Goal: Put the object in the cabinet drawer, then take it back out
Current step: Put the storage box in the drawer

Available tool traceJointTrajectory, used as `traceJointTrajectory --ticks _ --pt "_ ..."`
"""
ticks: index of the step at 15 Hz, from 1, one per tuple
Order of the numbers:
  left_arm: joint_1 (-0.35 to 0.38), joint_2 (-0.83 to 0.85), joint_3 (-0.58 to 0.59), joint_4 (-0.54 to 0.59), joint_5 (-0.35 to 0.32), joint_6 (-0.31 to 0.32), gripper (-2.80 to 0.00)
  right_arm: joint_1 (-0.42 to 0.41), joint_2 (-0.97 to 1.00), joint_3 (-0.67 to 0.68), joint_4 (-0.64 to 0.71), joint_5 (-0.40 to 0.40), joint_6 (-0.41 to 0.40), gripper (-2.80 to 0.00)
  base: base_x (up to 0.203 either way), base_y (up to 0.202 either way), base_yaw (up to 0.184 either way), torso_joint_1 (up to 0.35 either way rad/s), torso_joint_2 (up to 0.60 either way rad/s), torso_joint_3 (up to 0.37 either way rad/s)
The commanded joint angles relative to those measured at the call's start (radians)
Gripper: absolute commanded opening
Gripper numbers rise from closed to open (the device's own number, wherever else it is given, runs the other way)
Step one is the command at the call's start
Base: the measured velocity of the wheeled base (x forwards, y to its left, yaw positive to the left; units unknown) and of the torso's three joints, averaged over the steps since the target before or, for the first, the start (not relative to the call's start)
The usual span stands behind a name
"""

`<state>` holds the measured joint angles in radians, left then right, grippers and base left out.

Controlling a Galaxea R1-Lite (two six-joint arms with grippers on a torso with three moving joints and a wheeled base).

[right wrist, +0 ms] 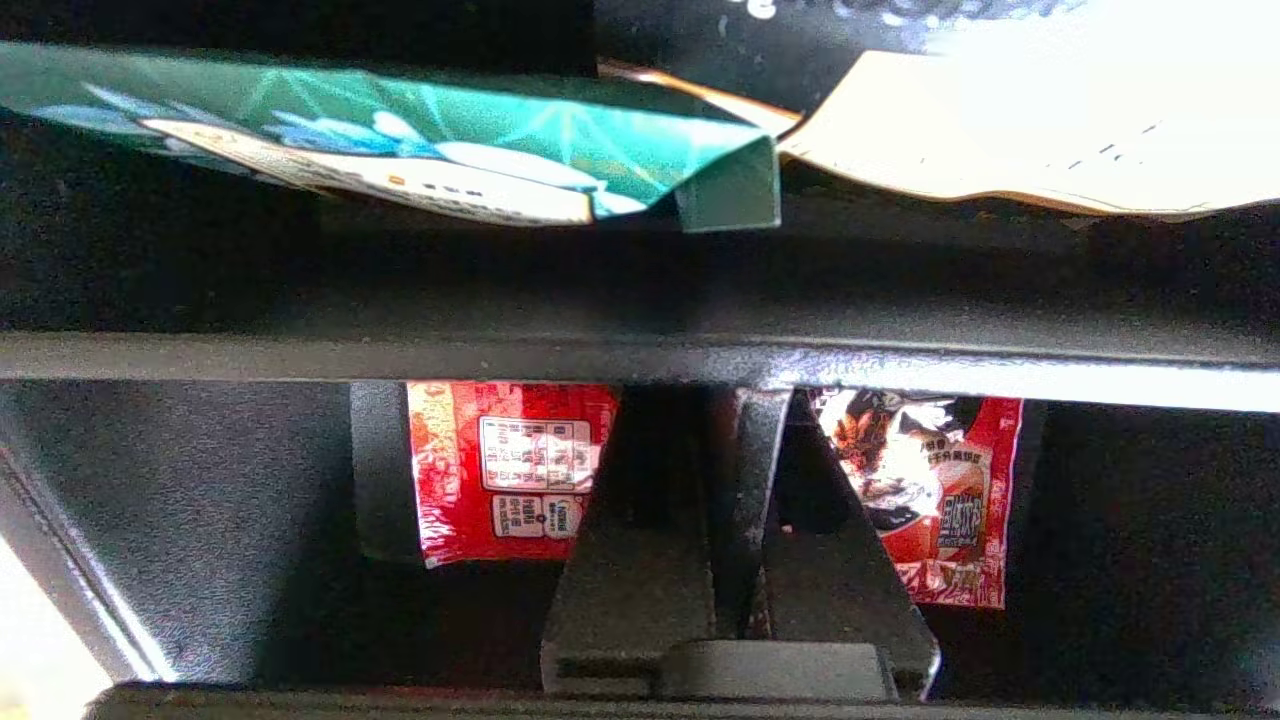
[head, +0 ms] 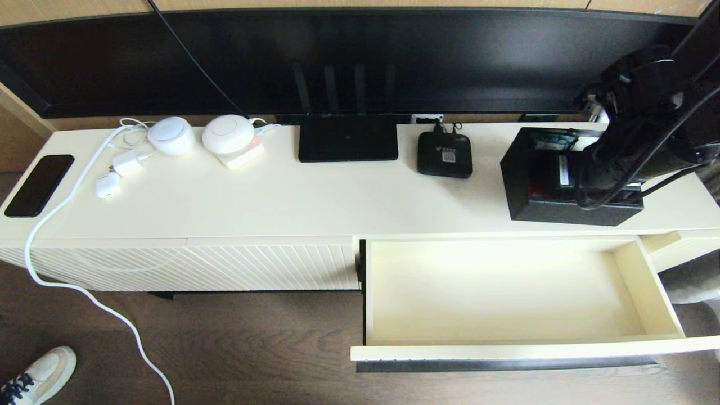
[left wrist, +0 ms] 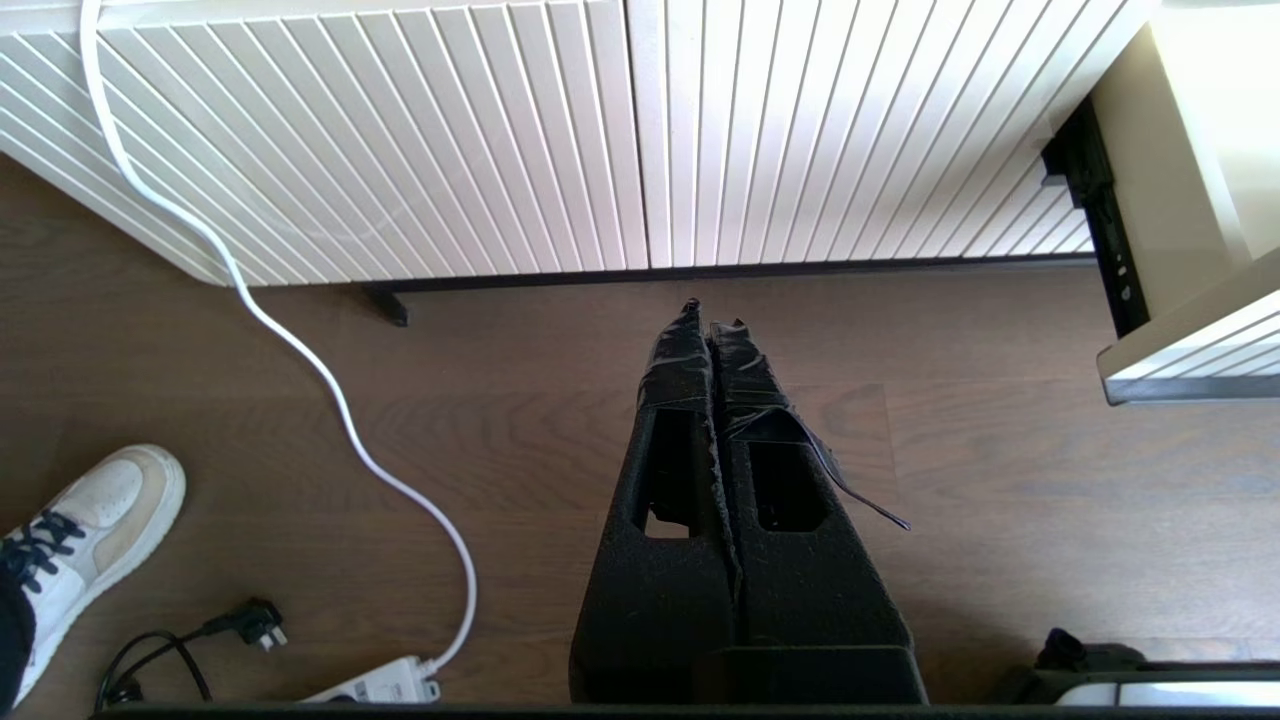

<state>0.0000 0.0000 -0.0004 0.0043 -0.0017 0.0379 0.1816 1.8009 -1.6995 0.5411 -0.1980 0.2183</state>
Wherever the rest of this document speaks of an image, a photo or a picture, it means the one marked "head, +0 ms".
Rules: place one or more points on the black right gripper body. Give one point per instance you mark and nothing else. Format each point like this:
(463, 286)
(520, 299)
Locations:
(582, 180)

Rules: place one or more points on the black compartment organizer box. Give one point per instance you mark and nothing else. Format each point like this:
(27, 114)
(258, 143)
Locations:
(540, 214)

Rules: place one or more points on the cream ribbed drawer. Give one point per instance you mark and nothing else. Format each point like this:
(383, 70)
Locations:
(495, 292)

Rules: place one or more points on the cream tv cabinet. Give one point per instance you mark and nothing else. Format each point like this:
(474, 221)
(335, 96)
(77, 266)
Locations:
(281, 202)

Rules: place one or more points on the green packet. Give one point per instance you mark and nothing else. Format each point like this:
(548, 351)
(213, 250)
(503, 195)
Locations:
(554, 142)

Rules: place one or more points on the grey curtain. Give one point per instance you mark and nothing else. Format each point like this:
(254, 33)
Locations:
(713, 188)

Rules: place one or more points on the black set-top box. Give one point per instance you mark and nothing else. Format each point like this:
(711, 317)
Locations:
(445, 159)

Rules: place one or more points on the grey fluffy rug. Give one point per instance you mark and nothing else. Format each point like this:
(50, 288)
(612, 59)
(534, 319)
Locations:
(692, 287)

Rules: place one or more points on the large black television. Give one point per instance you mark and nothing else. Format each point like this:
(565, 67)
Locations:
(394, 56)

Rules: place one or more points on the black router with antennas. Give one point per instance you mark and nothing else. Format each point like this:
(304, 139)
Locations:
(347, 139)

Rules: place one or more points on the cream ribbed cabinet door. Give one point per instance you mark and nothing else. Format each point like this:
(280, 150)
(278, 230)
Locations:
(270, 264)

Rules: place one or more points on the white pink power strip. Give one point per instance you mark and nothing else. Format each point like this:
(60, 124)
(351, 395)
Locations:
(242, 161)

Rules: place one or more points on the white round dome device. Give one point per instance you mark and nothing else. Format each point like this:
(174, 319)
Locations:
(227, 134)
(171, 136)

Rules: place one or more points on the white flat charger adapter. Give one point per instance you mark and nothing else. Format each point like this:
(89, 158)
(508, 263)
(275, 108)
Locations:
(127, 163)

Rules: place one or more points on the small white cube charger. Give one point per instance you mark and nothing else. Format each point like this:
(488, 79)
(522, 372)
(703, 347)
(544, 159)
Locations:
(107, 185)

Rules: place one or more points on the black smartphone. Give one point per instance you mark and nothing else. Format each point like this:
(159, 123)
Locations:
(38, 185)

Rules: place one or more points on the white sneaker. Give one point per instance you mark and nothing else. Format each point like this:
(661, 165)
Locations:
(45, 374)

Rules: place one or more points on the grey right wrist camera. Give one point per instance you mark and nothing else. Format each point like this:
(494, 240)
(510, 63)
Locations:
(599, 112)

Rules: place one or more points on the white wall outlet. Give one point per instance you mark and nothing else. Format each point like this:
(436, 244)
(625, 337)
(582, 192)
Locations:
(426, 119)

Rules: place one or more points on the black wall shelf unit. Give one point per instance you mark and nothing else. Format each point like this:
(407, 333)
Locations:
(709, 28)

